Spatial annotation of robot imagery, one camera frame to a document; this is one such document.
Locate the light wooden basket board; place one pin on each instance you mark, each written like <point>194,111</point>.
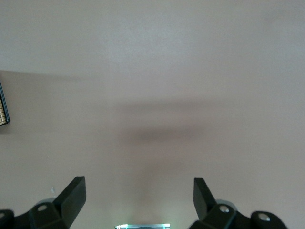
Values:
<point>1,112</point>

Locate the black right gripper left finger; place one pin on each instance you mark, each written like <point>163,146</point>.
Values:
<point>69,198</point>

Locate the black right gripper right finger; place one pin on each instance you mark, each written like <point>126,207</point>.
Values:
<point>202,198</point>

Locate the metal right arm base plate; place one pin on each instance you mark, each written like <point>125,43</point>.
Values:
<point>143,226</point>

